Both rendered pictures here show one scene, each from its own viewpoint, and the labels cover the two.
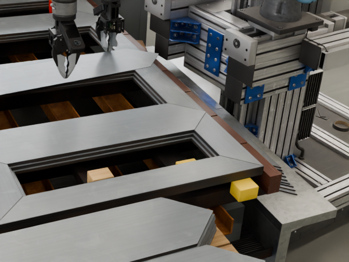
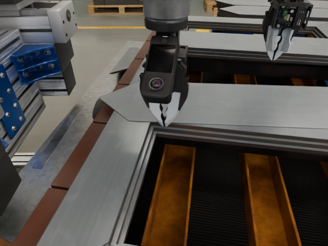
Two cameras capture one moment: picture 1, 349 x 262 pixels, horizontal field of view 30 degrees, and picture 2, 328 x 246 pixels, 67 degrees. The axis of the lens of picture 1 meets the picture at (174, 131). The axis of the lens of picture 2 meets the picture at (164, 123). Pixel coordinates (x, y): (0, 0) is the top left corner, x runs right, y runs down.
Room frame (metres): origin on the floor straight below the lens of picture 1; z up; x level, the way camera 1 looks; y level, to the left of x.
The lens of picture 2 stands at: (2.56, 0.53, 1.16)
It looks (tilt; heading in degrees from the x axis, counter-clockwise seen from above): 37 degrees down; 219
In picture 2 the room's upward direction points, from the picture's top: straight up
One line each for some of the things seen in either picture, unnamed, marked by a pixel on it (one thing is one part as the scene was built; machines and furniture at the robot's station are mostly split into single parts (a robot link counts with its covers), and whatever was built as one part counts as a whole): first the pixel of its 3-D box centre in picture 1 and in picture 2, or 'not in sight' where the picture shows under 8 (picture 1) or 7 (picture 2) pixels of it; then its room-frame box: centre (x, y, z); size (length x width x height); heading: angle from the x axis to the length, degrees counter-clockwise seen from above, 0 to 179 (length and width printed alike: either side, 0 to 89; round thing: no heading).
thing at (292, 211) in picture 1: (202, 118); (105, 106); (2.11, -0.10, 0.66); 1.30 x 0.20 x 0.03; 29
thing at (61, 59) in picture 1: (58, 63); (284, 45); (1.89, 0.38, 0.94); 0.06 x 0.03 x 0.09; 28
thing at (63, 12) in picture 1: (63, 7); not in sight; (1.89, 0.37, 1.12); 0.08 x 0.08 x 0.05
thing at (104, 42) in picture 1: (105, 42); (173, 103); (2.21, 0.28, 0.88); 0.06 x 0.03 x 0.09; 29
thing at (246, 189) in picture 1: (244, 189); not in sight; (1.48, -0.20, 0.79); 0.06 x 0.05 x 0.04; 119
